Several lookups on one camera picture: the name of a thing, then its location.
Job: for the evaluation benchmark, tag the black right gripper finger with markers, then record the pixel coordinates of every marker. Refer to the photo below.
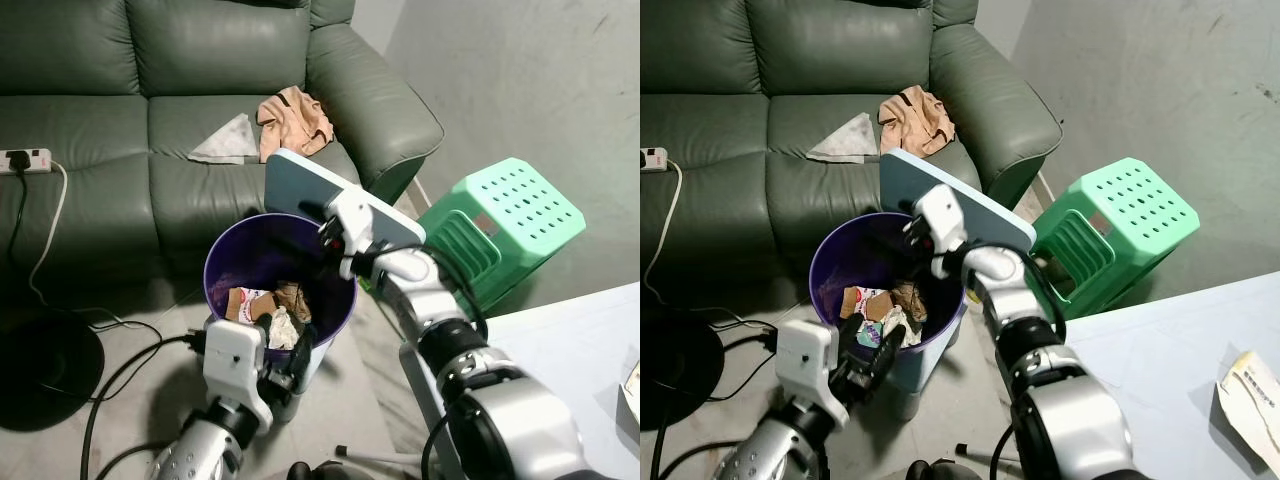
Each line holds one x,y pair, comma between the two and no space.
909,206
314,211

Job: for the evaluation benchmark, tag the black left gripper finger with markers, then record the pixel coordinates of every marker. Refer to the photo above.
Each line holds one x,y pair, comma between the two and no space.
885,352
856,332
304,362
289,352

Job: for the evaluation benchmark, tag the white paper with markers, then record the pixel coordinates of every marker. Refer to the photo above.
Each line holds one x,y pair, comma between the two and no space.
898,322
281,328

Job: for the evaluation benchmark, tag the light blue bin lid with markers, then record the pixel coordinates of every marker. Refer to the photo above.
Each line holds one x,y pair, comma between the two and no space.
295,180
1000,220

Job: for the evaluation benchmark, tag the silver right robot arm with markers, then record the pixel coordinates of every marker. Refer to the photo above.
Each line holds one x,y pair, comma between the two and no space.
500,420
1070,420

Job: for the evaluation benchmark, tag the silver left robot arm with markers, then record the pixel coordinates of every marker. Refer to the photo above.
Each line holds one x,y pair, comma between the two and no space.
200,450
775,450

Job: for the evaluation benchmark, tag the purple rubbish bin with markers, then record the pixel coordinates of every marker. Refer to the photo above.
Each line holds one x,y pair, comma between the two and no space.
235,255
845,255

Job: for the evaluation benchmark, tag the white red carton box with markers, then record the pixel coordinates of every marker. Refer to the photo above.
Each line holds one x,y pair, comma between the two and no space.
862,302
247,303

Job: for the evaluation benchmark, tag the brown crumpled cardboard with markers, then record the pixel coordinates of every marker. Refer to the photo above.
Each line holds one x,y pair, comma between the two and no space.
910,298
295,298

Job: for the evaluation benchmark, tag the white triangular tissue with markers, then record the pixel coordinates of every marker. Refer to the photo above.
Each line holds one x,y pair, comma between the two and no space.
230,143
850,142

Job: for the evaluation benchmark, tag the crumpled beige cloth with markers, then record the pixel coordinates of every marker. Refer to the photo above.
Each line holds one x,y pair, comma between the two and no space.
915,118
295,120

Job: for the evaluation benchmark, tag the black robot foot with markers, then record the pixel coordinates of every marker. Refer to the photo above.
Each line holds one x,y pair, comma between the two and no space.
932,470
312,471

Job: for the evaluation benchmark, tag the white floor rod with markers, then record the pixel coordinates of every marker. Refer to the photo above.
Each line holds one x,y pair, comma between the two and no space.
980,453
375,457

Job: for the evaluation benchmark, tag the white table leg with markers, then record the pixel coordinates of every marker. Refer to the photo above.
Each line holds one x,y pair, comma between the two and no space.
420,395

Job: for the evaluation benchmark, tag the round black fan base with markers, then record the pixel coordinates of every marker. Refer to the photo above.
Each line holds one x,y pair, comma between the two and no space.
680,370
45,370

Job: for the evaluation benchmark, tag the green plastic stool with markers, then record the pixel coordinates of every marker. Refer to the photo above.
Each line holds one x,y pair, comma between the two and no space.
1130,205
520,205

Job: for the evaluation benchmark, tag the cream paper packet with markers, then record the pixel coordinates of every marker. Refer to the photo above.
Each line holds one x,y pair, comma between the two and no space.
1250,405
632,392

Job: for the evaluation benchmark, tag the dark green leather sofa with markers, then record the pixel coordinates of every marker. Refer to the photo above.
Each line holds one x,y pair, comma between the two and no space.
90,60
720,60

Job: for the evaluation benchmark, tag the white power strip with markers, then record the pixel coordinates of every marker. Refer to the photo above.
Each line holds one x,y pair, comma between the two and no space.
652,158
28,159

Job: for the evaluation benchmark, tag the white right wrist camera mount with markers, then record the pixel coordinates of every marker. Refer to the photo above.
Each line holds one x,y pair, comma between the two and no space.
942,210
352,215

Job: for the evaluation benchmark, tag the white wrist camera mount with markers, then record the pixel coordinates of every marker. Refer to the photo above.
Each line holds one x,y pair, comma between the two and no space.
232,360
803,355
942,210
352,215

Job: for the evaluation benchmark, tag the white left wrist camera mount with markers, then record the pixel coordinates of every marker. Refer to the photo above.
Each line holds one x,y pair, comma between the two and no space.
803,355
232,360

